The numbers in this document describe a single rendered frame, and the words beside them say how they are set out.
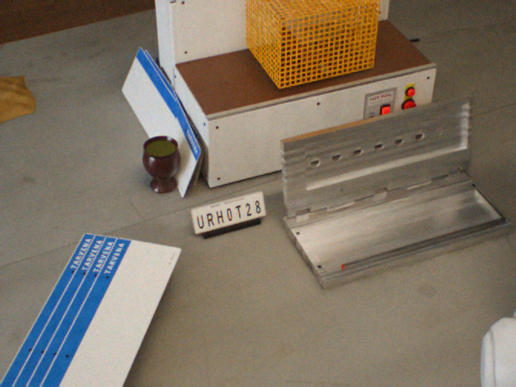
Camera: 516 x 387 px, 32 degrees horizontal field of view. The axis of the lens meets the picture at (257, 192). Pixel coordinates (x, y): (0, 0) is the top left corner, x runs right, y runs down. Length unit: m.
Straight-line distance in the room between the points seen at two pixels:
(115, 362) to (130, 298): 0.14
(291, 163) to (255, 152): 0.18
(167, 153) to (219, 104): 0.16
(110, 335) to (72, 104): 0.87
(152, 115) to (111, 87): 0.22
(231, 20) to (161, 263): 0.63
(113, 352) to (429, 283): 0.65
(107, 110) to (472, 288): 1.00
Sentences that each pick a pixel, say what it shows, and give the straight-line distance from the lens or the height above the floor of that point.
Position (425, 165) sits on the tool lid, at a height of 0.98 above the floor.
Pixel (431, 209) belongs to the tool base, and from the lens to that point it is 1.98.
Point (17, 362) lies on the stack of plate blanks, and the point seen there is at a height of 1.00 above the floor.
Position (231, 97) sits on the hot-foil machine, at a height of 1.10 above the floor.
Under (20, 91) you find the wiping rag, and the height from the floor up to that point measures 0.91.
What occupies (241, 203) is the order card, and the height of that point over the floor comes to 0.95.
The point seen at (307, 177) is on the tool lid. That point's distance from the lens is 1.88.
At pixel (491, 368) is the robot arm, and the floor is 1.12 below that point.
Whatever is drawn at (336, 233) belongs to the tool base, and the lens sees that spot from 1.89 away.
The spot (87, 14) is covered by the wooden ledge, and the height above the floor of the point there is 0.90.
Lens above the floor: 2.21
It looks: 41 degrees down
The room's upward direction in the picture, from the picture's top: straight up
